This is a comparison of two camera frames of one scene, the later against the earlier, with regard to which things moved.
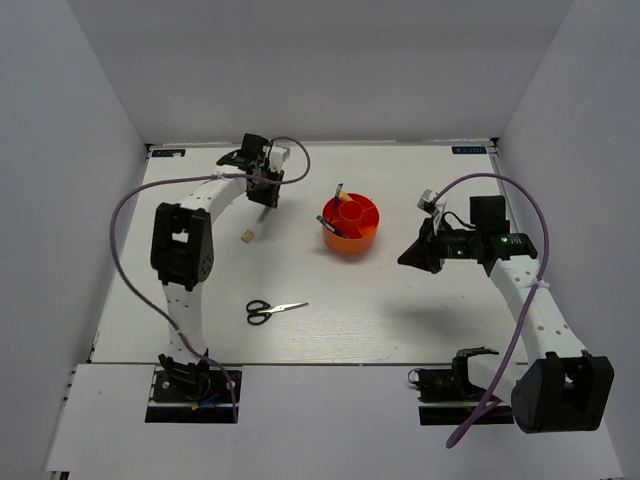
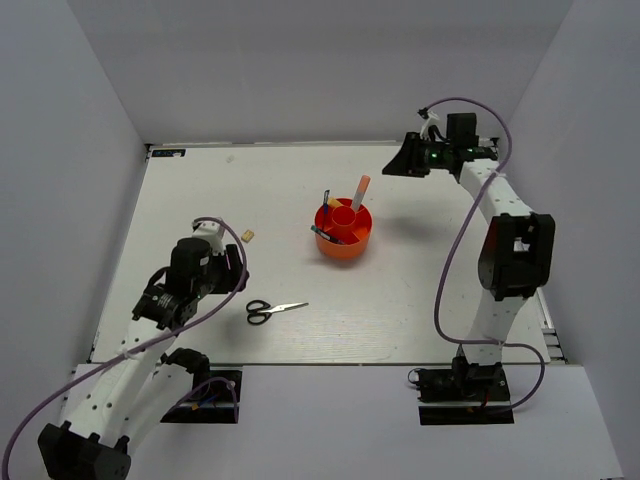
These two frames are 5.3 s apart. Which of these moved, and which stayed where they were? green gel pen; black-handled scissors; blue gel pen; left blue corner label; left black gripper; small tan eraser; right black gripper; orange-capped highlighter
Moved: right black gripper; green gel pen; left black gripper; blue gel pen; orange-capped highlighter
Stayed: small tan eraser; left blue corner label; black-handled scissors
